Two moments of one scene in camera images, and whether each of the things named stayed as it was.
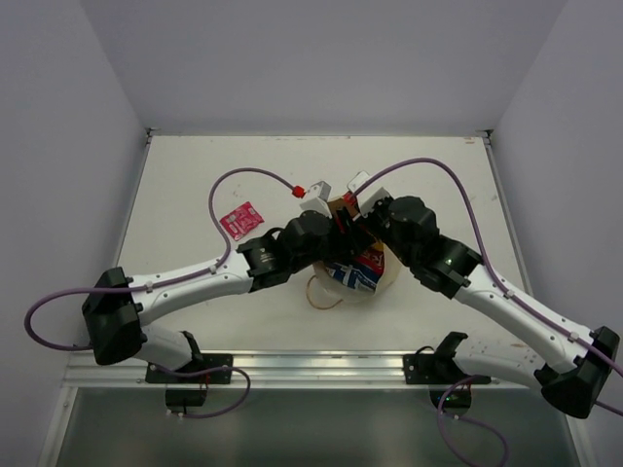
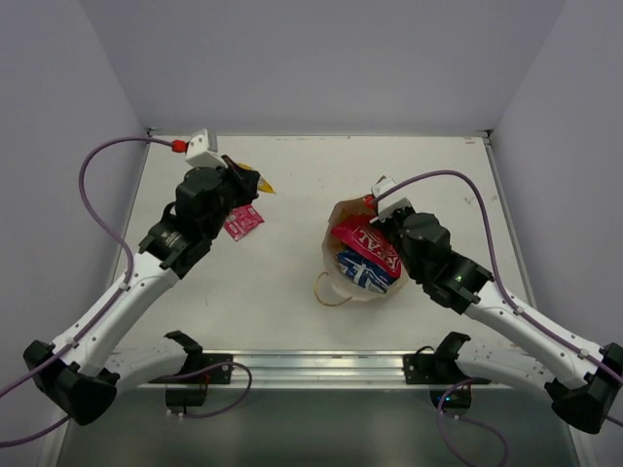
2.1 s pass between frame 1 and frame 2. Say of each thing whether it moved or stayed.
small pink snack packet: stayed
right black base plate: stayed
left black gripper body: moved
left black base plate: stayed
